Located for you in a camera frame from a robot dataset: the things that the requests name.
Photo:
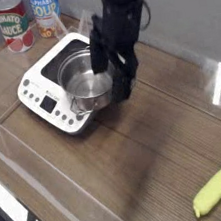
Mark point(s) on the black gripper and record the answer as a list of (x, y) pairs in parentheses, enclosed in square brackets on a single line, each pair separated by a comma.
[(116, 33)]

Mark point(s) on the silver metal pot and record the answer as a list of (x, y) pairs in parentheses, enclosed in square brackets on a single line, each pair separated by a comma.
[(87, 91)]

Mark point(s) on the white and black stove top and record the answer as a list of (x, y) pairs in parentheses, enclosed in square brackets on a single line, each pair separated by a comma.
[(40, 91)]

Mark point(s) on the alphabet soup can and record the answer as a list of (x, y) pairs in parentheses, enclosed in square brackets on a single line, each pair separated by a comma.
[(44, 12)]

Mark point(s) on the tomato sauce can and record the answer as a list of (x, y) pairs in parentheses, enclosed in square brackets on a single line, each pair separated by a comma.
[(14, 26)]

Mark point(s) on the clear acrylic barrier panel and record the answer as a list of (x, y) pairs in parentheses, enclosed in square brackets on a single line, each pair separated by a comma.
[(60, 177)]

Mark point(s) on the yellow handled metal spoon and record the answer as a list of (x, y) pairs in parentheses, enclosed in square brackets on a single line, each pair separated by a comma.
[(208, 197)]

